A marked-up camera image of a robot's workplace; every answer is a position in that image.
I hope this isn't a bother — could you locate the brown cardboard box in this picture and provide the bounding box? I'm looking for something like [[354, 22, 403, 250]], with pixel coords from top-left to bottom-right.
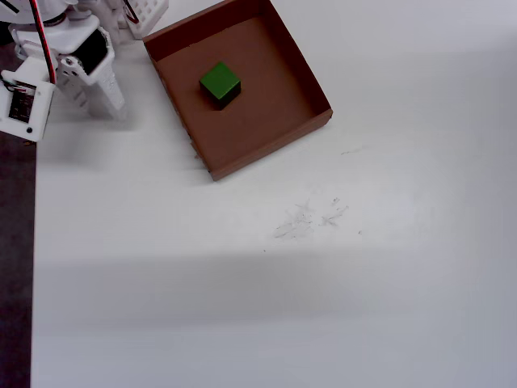
[[141, 0, 334, 183]]

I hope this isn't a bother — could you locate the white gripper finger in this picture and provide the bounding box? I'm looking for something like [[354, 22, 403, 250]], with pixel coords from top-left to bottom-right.
[[86, 60, 127, 121], [55, 56, 92, 112]]

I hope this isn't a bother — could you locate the green cube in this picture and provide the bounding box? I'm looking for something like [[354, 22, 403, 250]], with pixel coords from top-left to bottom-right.
[[198, 61, 243, 112]]

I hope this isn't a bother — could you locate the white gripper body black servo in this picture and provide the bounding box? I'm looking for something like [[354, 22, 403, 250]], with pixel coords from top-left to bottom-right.
[[7, 15, 116, 80]]

